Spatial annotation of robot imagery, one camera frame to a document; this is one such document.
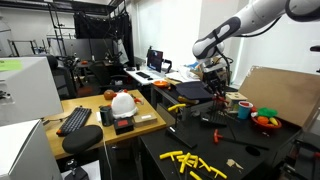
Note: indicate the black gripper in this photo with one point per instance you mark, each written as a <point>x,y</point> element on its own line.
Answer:
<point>214,74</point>

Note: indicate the red t-handle wrench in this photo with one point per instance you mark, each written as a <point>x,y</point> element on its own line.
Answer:
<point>217,137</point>
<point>230,118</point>

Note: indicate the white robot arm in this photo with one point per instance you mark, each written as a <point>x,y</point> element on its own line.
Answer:
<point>274,33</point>

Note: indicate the black wrench rack stand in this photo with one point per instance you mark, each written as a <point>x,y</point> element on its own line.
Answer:
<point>215,116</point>

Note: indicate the blue cup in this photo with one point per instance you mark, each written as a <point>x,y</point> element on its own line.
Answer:
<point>244,109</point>

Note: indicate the orange plate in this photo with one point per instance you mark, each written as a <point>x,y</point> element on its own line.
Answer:
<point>161,83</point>

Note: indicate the black angled wrench stand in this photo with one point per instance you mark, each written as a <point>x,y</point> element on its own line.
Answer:
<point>179,133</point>

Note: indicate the red bowl of toys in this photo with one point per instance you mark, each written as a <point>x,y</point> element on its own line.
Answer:
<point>265,118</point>

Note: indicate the computer monitor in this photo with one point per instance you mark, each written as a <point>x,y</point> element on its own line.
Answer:
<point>154,59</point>

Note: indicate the tan small box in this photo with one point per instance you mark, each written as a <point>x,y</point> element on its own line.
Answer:
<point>145,119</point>

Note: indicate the brown cardboard sheet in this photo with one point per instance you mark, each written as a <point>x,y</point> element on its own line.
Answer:
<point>295,95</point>

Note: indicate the white helmet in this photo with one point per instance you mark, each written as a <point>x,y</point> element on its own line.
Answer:
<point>123,105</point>

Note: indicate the wooden desk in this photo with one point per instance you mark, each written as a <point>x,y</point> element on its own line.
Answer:
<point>93,103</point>

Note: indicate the black red small box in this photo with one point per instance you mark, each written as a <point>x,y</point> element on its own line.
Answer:
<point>123,125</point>

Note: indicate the black mug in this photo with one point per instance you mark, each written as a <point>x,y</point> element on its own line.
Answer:
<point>106,115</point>

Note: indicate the black keyboard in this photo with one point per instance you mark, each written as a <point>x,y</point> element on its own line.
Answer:
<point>74,121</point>

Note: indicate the black round cushion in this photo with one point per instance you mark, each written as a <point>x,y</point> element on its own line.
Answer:
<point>82,139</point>

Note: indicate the white computer case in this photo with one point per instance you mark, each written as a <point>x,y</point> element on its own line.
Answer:
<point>28,90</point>

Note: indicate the yellow T-handle on stand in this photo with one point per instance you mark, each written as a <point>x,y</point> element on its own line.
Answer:
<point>176,107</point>

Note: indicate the red T-handle wrench on table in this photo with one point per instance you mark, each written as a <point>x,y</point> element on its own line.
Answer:
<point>217,137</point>

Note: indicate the yellow T-handle wrench pile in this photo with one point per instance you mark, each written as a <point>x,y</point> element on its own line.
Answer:
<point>194,162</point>

